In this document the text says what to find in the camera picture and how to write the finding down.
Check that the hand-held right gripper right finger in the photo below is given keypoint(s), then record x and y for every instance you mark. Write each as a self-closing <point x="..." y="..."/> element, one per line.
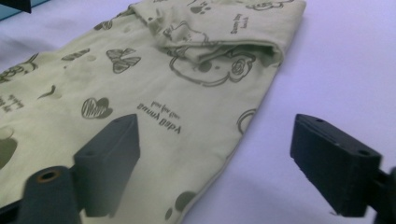
<point x="333" y="168"/>

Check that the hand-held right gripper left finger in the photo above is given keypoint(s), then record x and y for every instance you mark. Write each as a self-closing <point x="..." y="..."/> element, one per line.
<point x="109" y="165"/>

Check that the green printed baby romper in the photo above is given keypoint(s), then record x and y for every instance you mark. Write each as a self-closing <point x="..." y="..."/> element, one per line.
<point x="155" y="93"/>

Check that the light blue plastic basket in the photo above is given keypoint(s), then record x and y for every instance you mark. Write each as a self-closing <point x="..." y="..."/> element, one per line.
<point x="9" y="15"/>

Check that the white table board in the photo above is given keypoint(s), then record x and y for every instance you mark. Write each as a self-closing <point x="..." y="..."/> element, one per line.
<point x="342" y="62"/>

